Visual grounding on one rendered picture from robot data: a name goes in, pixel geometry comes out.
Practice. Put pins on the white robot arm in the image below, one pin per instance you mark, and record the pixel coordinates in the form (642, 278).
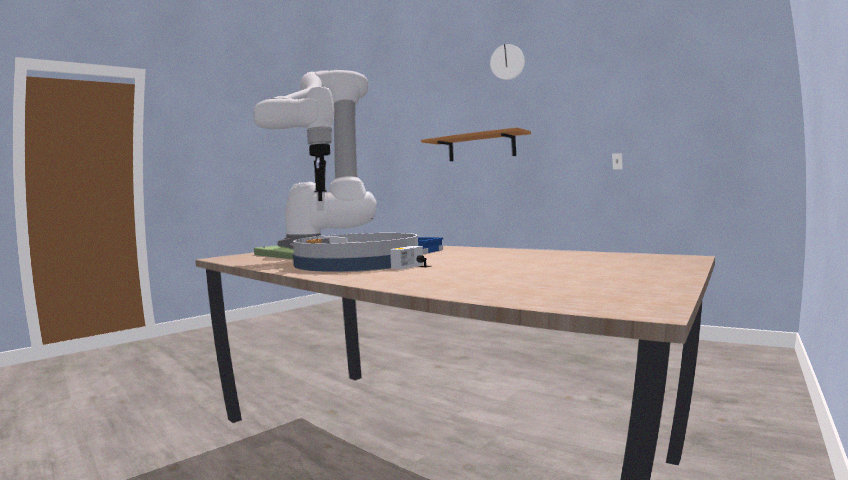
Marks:
(348, 205)

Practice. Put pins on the blue crate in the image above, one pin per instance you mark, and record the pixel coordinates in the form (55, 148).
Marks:
(430, 244)

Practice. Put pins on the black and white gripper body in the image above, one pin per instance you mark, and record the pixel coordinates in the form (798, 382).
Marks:
(318, 150)

